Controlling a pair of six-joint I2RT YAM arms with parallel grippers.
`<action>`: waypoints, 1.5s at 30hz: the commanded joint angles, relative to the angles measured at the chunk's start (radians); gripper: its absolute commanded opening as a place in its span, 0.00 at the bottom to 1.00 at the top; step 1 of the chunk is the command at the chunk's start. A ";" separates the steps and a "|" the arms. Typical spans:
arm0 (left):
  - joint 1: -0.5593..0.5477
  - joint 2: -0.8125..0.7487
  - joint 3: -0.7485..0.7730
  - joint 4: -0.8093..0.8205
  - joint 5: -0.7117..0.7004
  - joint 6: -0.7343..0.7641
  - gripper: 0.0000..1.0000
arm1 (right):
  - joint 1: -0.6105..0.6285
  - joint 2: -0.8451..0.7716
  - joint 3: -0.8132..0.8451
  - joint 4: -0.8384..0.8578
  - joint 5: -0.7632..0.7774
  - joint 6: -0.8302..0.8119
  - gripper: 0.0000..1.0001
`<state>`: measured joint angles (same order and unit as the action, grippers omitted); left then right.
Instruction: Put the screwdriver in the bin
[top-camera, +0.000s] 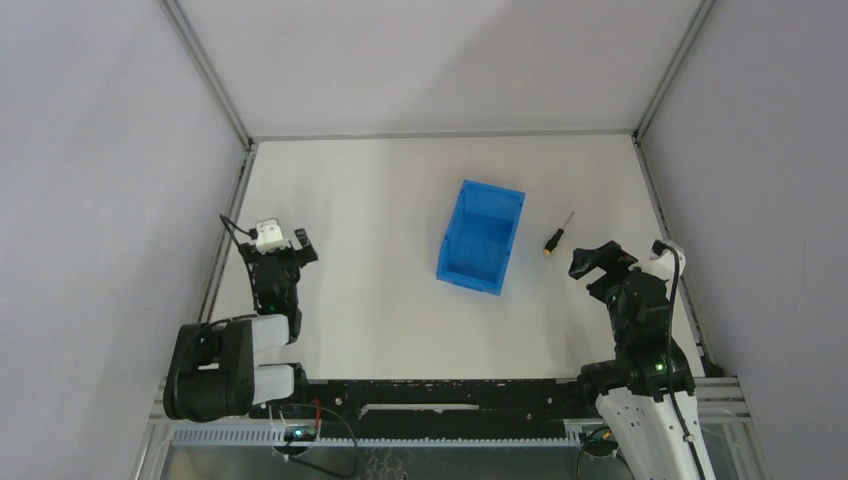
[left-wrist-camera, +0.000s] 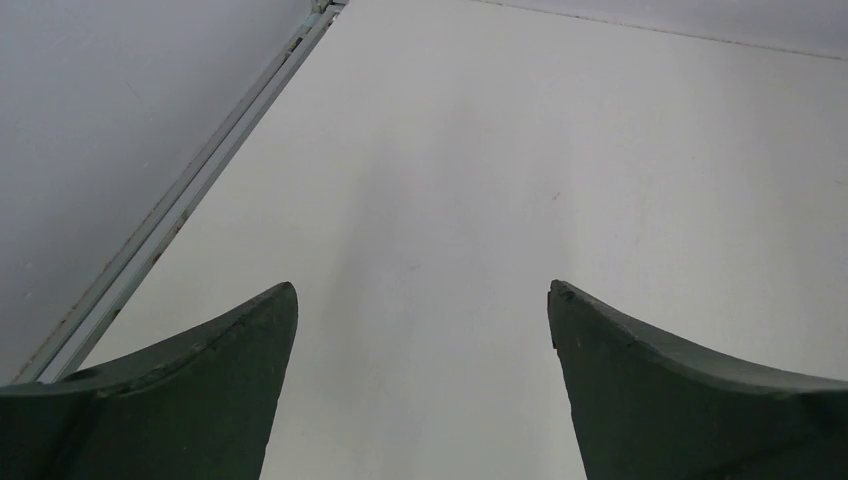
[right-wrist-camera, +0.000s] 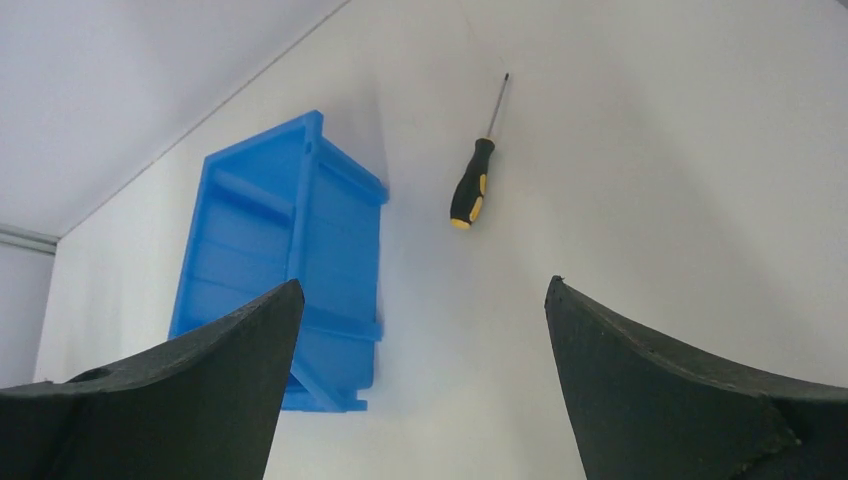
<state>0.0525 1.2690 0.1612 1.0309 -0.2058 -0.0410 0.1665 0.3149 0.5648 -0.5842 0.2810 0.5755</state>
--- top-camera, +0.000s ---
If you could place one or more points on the aluminium frame rail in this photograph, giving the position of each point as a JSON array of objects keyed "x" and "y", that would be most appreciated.
[
  {"x": 681, "y": 290},
  {"x": 442, "y": 134},
  {"x": 219, "y": 260}
]

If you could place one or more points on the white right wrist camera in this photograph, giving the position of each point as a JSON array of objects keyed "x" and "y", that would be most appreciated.
[{"x": 666, "y": 261}]

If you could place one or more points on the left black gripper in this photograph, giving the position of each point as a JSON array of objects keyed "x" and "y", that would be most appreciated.
[{"x": 279, "y": 258}]

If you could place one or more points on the right aluminium frame rail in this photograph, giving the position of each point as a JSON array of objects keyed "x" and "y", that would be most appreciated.
[{"x": 681, "y": 290}]

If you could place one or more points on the left aluminium frame rail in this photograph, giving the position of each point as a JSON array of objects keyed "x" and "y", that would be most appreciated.
[{"x": 219, "y": 260}]

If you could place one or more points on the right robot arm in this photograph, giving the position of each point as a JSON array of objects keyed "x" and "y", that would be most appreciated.
[{"x": 646, "y": 394}]

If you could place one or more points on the right controller board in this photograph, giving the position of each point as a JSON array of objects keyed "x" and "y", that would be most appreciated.
[{"x": 599, "y": 443}]

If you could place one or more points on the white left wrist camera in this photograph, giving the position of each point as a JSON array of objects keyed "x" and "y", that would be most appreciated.
[{"x": 270, "y": 237}]

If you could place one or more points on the controller board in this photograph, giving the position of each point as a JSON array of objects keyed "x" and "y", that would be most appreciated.
[
  {"x": 297, "y": 434},
  {"x": 599, "y": 443}
]

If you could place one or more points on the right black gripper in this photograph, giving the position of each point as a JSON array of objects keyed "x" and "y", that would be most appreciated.
[{"x": 608, "y": 255}]

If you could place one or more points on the black yellow screwdriver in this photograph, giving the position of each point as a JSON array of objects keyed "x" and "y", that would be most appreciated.
[{"x": 553, "y": 242}]

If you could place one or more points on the back aluminium frame rail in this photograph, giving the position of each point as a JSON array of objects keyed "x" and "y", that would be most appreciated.
[{"x": 442, "y": 134}]

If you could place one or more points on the left controller board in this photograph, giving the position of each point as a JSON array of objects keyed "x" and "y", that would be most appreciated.
[{"x": 297, "y": 434}]

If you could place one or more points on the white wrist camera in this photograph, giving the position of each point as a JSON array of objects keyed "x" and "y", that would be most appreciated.
[
  {"x": 666, "y": 261},
  {"x": 270, "y": 237}
]

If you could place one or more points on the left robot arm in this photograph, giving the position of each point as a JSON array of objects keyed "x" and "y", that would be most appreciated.
[{"x": 213, "y": 372}]

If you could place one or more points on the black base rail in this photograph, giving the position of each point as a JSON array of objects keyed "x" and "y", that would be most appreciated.
[{"x": 527, "y": 409}]

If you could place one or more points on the blue plastic bin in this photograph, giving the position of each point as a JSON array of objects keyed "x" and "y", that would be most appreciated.
[{"x": 476, "y": 248}]

